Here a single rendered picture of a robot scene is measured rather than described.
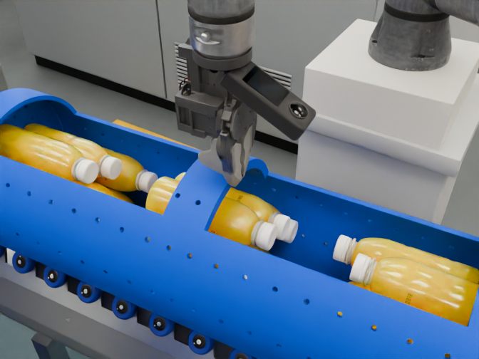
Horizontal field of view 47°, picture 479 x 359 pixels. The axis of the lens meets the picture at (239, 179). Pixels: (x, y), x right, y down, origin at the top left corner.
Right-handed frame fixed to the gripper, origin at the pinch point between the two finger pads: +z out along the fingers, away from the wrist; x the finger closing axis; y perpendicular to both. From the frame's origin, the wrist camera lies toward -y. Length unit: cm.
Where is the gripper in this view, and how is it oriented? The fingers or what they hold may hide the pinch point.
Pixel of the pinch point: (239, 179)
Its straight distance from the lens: 76.6
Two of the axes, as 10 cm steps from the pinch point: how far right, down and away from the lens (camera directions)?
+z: 0.1, 7.6, 6.5
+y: -9.0, -2.8, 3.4
